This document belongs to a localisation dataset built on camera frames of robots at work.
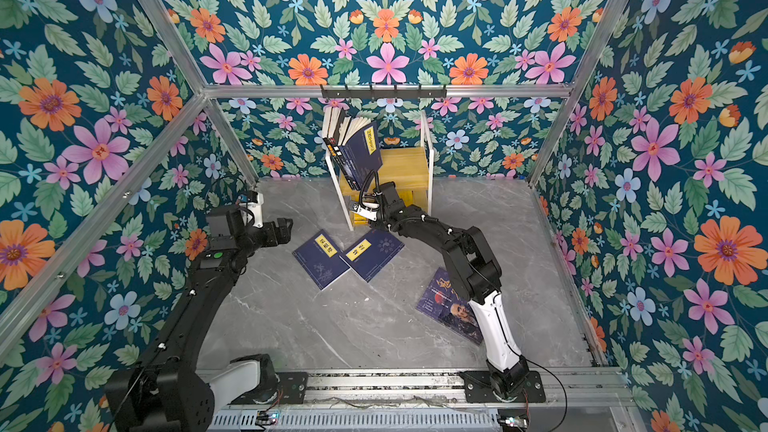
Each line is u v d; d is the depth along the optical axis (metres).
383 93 0.93
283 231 0.74
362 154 0.86
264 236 0.72
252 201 0.70
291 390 0.73
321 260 0.96
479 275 0.58
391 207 0.78
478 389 0.73
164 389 0.38
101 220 0.63
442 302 0.86
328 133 0.75
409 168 1.02
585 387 0.75
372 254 0.98
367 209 0.86
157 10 0.75
